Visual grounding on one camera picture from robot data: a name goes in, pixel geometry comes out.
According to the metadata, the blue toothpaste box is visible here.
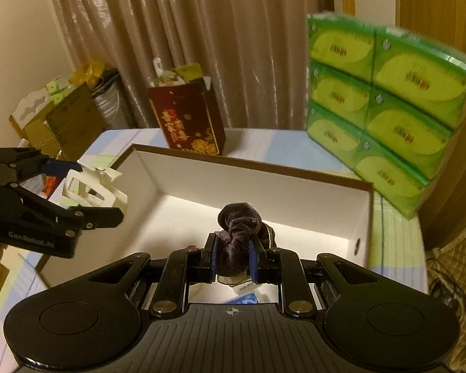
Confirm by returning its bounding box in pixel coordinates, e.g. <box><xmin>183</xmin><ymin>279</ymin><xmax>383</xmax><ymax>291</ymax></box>
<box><xmin>228</xmin><ymin>292</ymin><xmax>258</xmax><ymax>305</ymax></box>

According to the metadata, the dark purple velvet scrunchie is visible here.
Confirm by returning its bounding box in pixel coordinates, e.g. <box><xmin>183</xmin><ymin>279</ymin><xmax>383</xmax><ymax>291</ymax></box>
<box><xmin>216</xmin><ymin>202</ymin><xmax>276</xmax><ymax>278</ymax></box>

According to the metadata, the white hair claw clip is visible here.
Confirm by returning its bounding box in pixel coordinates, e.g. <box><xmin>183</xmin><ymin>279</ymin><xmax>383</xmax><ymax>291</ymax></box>
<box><xmin>62</xmin><ymin>163</ymin><xmax>128</xmax><ymax>214</ymax></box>

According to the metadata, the white pill bottle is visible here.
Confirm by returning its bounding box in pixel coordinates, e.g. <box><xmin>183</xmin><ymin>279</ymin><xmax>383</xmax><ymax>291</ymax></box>
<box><xmin>233</xmin><ymin>281</ymin><xmax>258</xmax><ymax>296</ymax></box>

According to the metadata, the cardboard boxes pile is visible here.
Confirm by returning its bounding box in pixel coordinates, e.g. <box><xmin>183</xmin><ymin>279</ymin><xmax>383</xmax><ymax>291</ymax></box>
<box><xmin>9</xmin><ymin>60</ymin><xmax>128</xmax><ymax>161</ymax></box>

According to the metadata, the red gift bag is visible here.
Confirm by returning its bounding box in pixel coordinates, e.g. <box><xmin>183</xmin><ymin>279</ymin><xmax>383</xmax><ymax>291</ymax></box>
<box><xmin>148</xmin><ymin>57</ymin><xmax>226</xmax><ymax>156</ymax></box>

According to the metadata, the green tissue pack stack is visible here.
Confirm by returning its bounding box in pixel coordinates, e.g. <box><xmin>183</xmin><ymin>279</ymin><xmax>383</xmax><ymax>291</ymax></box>
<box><xmin>306</xmin><ymin>12</ymin><xmax>466</xmax><ymax>217</ymax></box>

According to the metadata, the brown curtain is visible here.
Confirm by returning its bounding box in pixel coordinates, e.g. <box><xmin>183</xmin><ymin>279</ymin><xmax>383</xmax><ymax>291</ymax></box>
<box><xmin>53</xmin><ymin>0</ymin><xmax>333</xmax><ymax>130</ymax></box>

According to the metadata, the brown cardboard box white inside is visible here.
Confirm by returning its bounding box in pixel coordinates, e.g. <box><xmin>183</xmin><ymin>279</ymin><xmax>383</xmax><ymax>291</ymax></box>
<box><xmin>40</xmin><ymin>145</ymin><xmax>373</xmax><ymax>286</ymax></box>

